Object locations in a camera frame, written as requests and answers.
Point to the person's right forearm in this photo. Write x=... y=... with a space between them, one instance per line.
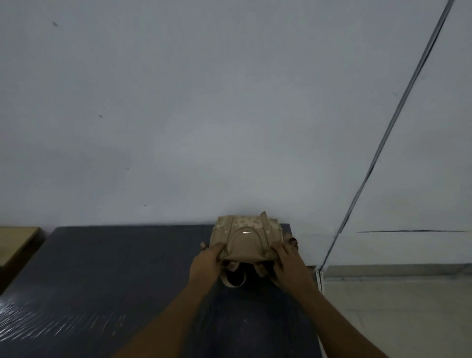
x=339 y=324

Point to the person's left hand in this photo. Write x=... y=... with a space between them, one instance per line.
x=202 y=268

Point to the beige patterned backpack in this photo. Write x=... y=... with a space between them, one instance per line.
x=246 y=241

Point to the dark table cover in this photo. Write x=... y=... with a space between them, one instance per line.
x=110 y=295

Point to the person's left forearm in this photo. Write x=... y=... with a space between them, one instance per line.
x=166 y=321

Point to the person's right hand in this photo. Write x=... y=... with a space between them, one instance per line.
x=293 y=269

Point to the person's left fingers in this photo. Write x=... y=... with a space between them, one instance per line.
x=215 y=251

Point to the person's right fingers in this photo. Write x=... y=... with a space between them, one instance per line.
x=282 y=250

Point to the light wooden table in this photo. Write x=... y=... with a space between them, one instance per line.
x=16 y=245

